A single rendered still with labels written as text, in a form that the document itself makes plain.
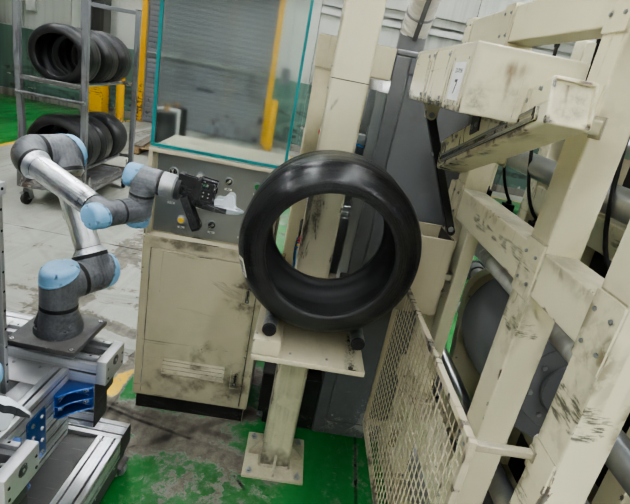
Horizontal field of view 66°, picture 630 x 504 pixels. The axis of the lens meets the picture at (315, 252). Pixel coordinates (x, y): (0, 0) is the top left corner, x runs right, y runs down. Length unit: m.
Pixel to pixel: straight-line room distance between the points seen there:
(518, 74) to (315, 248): 0.97
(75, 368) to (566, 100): 1.57
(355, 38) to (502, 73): 0.68
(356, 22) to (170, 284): 1.30
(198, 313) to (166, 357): 0.28
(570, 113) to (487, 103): 0.16
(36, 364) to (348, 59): 1.41
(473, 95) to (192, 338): 1.66
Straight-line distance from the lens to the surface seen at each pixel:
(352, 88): 1.71
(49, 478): 2.06
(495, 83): 1.15
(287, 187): 1.38
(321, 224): 1.78
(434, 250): 1.79
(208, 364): 2.39
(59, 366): 1.83
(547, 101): 1.08
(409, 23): 2.28
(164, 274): 2.22
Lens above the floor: 1.66
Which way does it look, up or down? 20 degrees down
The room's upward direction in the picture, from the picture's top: 11 degrees clockwise
